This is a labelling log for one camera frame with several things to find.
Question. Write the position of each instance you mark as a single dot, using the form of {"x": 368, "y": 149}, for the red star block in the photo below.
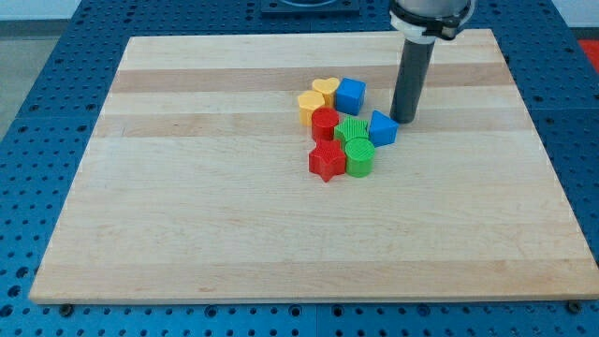
{"x": 327, "y": 159}

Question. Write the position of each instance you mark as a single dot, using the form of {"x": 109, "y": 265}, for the blue cube block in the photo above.
{"x": 349, "y": 96}

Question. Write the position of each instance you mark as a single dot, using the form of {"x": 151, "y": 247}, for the green circle block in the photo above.
{"x": 359, "y": 153}

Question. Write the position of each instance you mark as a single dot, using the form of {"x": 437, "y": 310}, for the red circle block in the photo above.
{"x": 324, "y": 120}

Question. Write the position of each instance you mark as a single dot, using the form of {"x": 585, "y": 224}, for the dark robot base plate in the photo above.
{"x": 309, "y": 7}

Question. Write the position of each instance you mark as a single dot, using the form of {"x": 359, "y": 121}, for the blue triangle block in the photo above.
{"x": 382, "y": 129}

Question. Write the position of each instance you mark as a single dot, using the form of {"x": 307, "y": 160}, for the yellow pentagon block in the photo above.
{"x": 308, "y": 102}

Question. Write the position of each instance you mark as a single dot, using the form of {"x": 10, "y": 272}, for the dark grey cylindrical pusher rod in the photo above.
{"x": 412, "y": 73}

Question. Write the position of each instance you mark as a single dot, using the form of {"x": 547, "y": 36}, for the yellow heart block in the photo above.
{"x": 327, "y": 88}

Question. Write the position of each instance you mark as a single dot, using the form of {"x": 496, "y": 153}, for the wooden board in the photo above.
{"x": 194, "y": 186}

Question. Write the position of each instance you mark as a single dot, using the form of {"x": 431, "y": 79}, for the green star block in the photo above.
{"x": 350, "y": 128}

